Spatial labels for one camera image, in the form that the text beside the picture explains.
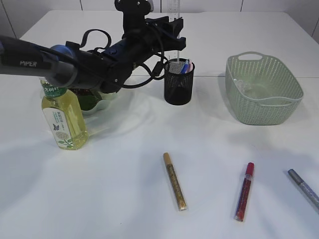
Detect green wavy plate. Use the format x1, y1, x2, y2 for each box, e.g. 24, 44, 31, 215
81, 91, 118, 115

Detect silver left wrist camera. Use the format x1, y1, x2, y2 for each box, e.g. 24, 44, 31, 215
114, 0, 154, 34

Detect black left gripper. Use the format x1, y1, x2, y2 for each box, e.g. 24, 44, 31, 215
122, 15, 186, 54

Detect clear plastic sheet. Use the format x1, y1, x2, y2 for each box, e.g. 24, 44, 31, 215
233, 79, 253, 95

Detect clear plastic ruler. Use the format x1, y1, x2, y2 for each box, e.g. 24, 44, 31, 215
167, 0, 180, 63

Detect blue scissors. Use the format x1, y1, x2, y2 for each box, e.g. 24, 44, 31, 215
180, 59, 190, 74

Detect purple grape bunch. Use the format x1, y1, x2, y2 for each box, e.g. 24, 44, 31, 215
69, 88, 102, 111

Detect red glitter glue pen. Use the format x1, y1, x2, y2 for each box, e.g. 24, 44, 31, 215
235, 162, 254, 222

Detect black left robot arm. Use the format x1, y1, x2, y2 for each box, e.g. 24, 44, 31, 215
0, 14, 186, 93

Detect green woven plastic basket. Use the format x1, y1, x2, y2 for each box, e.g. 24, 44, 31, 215
225, 52, 304, 125

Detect black mesh pen holder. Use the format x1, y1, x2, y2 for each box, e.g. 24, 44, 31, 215
164, 58, 195, 106

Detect silver glitter glue pen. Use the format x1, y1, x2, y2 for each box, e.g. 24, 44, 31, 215
288, 169, 319, 211

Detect jasmine tea bottle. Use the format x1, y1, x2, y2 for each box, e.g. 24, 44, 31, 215
40, 78, 88, 150

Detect gold glitter glue pen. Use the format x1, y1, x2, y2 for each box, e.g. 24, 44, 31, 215
163, 152, 187, 211

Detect pink purple scissors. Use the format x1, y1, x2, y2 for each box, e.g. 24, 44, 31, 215
187, 59, 193, 73

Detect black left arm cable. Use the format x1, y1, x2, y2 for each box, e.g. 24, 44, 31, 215
79, 23, 170, 90

